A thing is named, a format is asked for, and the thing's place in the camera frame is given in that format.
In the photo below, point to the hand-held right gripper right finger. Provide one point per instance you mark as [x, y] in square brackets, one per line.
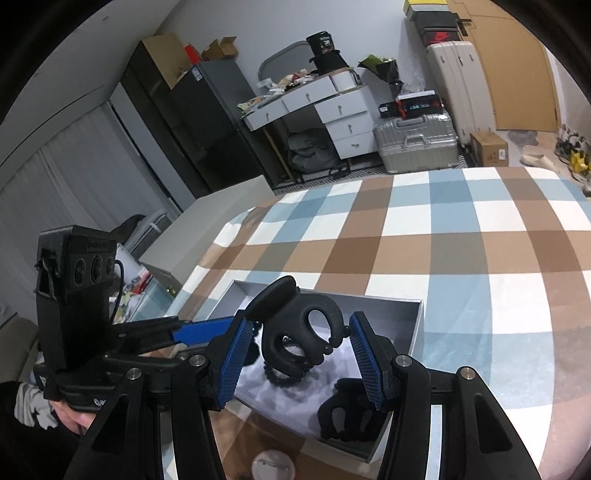
[369, 364]

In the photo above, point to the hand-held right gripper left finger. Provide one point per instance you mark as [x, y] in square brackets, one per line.
[231, 364]

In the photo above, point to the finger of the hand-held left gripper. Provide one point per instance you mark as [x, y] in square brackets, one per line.
[147, 353]
[203, 330]

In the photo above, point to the grey cardboard box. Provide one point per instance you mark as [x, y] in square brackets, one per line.
[397, 318]

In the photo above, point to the large black hair claw clip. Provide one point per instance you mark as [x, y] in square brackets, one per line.
[295, 307]

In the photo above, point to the person's left forearm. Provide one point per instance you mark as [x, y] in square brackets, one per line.
[27, 438]

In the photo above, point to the person's left hand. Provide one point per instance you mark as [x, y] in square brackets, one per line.
[76, 417]

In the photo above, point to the glass side table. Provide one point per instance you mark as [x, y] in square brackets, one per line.
[147, 300]

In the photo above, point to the dark clothes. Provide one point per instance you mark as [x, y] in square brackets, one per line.
[127, 228]

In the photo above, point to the white round badge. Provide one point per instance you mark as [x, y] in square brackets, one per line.
[272, 467]

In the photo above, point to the grey curtain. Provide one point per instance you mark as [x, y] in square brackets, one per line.
[69, 184]

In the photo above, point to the plaid bed sheet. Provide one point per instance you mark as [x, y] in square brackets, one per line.
[461, 277]

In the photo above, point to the striped floor mat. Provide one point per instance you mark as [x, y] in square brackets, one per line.
[323, 179]

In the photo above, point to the black wardrobe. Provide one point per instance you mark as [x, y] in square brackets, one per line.
[150, 115]

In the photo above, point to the dark bag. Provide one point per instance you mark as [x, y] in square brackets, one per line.
[311, 152]

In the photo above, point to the dark grey refrigerator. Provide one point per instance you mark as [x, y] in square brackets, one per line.
[217, 115]

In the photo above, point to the silver suitcase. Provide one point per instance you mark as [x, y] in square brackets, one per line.
[415, 141]

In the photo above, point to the brown cardboard box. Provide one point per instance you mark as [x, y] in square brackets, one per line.
[488, 150]

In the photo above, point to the white dressing desk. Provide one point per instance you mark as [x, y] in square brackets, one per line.
[344, 110]

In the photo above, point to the small black box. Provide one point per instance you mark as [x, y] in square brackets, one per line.
[387, 109]

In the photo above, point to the pile of desk clutter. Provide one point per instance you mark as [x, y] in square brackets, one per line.
[281, 85]

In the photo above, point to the black red striped box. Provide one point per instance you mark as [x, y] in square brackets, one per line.
[420, 105]

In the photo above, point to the beige slippers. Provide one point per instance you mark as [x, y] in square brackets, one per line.
[538, 160]

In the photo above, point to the red bag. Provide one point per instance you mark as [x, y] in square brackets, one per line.
[191, 53]

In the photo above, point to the grey floor cloth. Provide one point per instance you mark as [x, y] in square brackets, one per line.
[521, 137]

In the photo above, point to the small open cardboard box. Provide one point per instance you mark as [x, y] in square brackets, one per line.
[221, 50]

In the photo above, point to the arched grey mirror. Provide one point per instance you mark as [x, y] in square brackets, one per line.
[279, 57]

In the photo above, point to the clear plastic bag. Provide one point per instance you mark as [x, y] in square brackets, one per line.
[414, 85]

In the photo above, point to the pile of worn shoes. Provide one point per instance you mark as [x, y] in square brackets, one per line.
[575, 157]

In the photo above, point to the beige suitcase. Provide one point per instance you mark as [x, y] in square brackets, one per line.
[455, 83]

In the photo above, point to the black hat box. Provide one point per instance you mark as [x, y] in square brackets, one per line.
[330, 62]

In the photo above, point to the black wrapped flower bouquet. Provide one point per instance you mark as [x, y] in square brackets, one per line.
[383, 67]

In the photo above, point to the black round bucket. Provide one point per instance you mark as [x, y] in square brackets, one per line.
[319, 44]

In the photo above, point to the wooden door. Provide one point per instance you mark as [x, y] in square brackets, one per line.
[517, 69]

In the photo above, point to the black red shoe box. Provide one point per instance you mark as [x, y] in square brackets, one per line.
[441, 36]

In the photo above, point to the yellow shoe box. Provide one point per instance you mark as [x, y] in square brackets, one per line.
[427, 8]

